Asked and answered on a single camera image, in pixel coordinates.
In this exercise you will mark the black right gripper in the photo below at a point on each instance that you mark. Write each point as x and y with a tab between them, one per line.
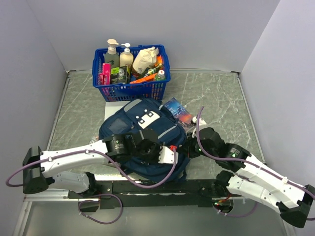
190	140

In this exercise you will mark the navy blue student backpack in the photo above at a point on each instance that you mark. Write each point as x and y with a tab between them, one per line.
147	113

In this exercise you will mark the cream pump lotion bottle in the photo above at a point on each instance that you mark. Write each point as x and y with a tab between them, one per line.
126	57

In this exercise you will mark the blue Jane Eyre book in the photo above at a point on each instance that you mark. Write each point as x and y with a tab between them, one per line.
179	112

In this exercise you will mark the black green box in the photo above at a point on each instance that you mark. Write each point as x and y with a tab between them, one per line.
120	75

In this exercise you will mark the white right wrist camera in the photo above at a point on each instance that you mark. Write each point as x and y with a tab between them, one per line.
198	124

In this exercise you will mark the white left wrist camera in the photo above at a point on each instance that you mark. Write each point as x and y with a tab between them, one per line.
167	156

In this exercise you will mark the grey pump bottle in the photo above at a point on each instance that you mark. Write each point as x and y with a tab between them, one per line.
111	56

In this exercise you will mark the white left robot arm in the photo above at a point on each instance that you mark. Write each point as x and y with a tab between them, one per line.
44	169

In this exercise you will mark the Little Women book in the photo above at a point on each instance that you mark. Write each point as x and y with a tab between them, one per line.
93	140

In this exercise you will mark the pink box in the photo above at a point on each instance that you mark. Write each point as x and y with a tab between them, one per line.
105	74

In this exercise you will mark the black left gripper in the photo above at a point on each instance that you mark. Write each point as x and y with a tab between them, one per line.
156	160

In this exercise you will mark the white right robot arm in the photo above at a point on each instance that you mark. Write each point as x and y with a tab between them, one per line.
244	175

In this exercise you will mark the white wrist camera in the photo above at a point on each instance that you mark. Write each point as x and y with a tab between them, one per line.
167	156
198	124

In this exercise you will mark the green glass bottle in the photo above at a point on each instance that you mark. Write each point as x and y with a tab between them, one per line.
154	70

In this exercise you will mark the beige cloth sack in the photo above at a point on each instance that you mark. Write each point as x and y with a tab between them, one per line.
146	58

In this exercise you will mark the orange package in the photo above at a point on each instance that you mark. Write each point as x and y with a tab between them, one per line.
144	79

